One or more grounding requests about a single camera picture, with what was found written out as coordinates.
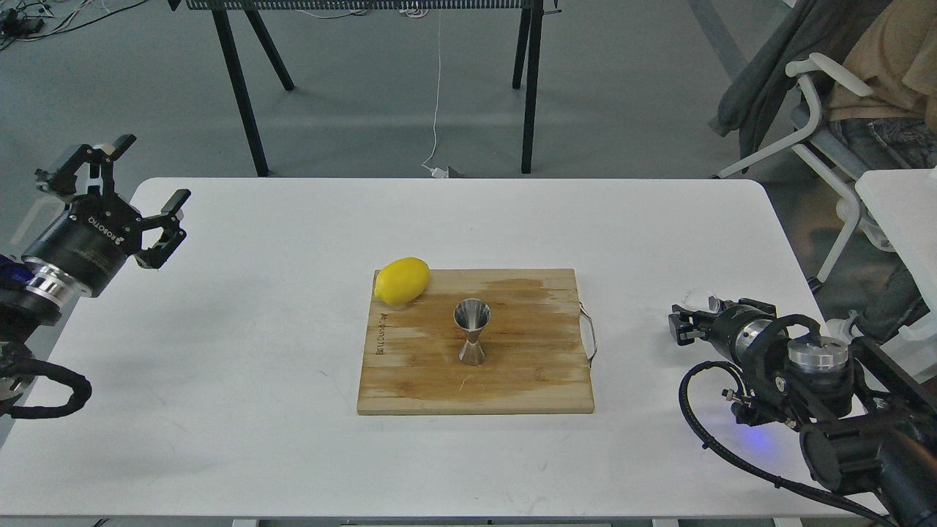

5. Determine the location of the small clear glass cup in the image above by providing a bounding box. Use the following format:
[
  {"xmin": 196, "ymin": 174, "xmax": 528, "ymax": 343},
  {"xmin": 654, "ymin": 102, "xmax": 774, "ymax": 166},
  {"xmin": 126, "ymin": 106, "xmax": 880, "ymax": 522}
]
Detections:
[{"xmin": 679, "ymin": 288, "xmax": 724, "ymax": 313}]

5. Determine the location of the steel double jigger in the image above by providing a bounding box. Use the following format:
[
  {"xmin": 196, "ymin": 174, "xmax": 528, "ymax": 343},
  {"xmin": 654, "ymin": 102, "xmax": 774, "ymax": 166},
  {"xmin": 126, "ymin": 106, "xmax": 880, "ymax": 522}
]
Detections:
[{"xmin": 454, "ymin": 298, "xmax": 491, "ymax": 366}]

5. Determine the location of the yellow lemon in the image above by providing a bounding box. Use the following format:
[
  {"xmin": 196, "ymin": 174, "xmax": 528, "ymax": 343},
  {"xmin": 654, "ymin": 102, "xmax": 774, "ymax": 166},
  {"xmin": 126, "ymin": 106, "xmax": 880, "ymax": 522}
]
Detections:
[{"xmin": 373, "ymin": 257, "xmax": 430, "ymax": 307}]

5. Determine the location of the white hanging cable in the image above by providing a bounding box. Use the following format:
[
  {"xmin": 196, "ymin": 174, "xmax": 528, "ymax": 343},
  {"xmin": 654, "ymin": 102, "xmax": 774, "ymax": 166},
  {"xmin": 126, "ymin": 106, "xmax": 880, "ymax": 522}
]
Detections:
[{"xmin": 421, "ymin": 9, "xmax": 451, "ymax": 179}]

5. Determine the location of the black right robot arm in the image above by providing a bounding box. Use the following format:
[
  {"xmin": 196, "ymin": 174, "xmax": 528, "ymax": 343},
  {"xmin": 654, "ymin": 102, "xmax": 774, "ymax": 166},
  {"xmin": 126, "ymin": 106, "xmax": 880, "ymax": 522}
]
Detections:
[{"xmin": 668, "ymin": 297, "xmax": 936, "ymax": 526}]

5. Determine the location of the wooden cutting board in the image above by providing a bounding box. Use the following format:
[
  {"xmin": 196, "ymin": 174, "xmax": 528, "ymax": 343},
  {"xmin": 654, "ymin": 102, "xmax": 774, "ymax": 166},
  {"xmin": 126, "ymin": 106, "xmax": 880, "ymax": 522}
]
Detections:
[{"xmin": 356, "ymin": 268, "xmax": 594, "ymax": 416}]

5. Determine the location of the black metal table frame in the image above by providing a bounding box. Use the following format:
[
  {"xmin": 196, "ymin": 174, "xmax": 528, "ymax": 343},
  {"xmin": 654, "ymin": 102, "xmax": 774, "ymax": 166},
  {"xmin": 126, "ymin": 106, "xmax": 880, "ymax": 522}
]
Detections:
[{"xmin": 167, "ymin": 0, "xmax": 563, "ymax": 178}]

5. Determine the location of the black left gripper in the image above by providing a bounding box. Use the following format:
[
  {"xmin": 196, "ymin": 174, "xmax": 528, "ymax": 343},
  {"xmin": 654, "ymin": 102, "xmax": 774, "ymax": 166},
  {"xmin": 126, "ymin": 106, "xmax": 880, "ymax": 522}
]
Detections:
[{"xmin": 23, "ymin": 134, "xmax": 192, "ymax": 298}]

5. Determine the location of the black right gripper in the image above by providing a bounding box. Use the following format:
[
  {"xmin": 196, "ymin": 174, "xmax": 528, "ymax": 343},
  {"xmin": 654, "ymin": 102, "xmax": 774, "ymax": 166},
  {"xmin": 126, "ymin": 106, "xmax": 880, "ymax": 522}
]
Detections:
[{"xmin": 668, "ymin": 298, "xmax": 777, "ymax": 363}]

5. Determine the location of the person in tan shirt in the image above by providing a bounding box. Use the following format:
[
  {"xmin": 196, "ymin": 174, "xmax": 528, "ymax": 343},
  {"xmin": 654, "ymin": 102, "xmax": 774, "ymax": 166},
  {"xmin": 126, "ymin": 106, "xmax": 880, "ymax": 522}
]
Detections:
[{"xmin": 826, "ymin": 1, "xmax": 936, "ymax": 170}]

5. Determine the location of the white office chair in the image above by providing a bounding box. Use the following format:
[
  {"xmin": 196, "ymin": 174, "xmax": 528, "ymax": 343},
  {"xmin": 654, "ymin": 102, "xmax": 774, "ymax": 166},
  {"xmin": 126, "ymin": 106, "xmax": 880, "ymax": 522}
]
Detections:
[{"xmin": 712, "ymin": 53, "xmax": 873, "ymax": 293}]

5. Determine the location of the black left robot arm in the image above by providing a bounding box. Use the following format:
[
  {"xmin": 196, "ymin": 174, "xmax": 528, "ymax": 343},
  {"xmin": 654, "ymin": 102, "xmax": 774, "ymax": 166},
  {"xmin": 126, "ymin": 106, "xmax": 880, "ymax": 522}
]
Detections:
[{"xmin": 1, "ymin": 134, "xmax": 191, "ymax": 419}]

